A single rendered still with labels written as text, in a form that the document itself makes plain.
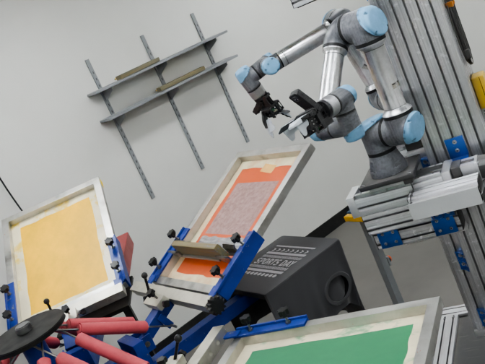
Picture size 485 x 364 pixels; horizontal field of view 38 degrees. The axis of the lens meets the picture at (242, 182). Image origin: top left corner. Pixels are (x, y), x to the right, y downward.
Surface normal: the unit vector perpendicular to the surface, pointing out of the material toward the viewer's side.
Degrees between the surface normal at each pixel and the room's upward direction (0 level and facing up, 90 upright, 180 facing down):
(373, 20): 82
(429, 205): 90
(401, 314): 90
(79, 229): 32
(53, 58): 90
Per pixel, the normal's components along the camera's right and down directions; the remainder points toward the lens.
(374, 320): -0.36, 0.38
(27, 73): 0.55, -0.04
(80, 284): -0.28, -0.65
